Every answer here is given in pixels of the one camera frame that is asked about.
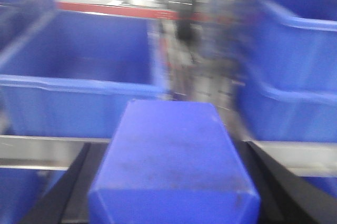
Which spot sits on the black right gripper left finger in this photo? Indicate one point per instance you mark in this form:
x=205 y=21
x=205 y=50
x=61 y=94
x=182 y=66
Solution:
x=66 y=201

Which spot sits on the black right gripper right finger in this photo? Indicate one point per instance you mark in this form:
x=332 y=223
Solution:
x=285 y=197

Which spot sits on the blue bottle part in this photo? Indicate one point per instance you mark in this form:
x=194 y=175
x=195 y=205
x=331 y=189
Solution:
x=172 y=162

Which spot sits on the steel storage rack near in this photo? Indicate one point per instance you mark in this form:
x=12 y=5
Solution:
x=305 y=159

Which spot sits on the large blue bin lower right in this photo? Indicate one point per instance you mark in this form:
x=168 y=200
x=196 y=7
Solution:
x=288 y=55

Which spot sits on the large blue bin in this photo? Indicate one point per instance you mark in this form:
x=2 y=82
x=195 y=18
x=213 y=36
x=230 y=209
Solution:
x=288 y=55
x=72 y=74

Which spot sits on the large blue bin lower middle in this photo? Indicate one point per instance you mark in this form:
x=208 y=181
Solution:
x=72 y=74

